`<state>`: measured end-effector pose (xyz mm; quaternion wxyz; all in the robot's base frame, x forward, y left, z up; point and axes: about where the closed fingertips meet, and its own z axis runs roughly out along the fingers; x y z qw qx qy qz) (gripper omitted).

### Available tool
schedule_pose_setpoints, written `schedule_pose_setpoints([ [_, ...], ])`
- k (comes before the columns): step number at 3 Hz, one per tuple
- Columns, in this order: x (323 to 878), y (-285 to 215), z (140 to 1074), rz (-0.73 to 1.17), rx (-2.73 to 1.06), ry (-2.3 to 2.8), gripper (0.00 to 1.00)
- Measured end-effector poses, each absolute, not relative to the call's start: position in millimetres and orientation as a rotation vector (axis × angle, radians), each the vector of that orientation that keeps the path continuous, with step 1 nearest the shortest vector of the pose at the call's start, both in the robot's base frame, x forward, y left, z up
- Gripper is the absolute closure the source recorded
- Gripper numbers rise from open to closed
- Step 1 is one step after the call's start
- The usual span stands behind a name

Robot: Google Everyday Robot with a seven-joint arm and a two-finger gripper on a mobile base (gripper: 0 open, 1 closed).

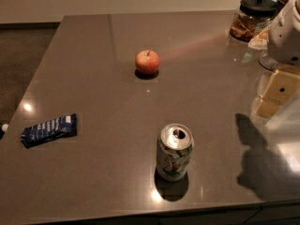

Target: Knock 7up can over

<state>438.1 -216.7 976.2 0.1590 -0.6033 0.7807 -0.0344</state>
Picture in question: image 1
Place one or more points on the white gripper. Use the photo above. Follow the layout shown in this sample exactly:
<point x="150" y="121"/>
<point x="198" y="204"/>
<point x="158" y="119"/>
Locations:
<point x="286" y="39"/>

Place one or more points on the white green 7up can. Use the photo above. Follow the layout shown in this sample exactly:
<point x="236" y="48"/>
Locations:
<point x="174" y="147"/>

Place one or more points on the clear drinking glass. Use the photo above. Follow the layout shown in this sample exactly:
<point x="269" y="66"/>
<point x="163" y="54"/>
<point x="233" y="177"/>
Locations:
<point x="268" y="62"/>

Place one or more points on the white snack packet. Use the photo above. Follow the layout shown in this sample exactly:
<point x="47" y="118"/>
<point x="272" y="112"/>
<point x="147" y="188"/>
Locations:
<point x="260" y="41"/>

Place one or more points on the glass jar with black lid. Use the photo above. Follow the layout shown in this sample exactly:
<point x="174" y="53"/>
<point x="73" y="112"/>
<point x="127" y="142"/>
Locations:
<point x="249" y="15"/>

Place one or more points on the red apple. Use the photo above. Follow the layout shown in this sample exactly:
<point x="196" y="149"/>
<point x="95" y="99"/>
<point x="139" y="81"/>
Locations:
<point x="147" y="62"/>

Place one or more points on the blue snack bar wrapper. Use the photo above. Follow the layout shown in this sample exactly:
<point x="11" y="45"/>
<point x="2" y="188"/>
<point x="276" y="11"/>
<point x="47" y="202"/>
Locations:
<point x="60" y="127"/>

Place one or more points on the small white object at edge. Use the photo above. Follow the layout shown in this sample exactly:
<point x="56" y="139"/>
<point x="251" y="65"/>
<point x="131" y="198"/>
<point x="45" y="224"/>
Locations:
<point x="3" y="129"/>

